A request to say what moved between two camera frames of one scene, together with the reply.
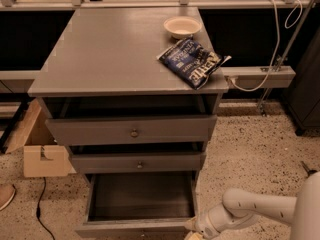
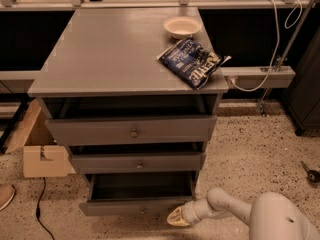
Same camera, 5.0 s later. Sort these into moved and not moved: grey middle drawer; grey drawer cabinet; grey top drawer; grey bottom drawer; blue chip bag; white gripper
Moved: white gripper; grey bottom drawer
Not moved: grey top drawer; grey middle drawer; grey drawer cabinet; blue chip bag
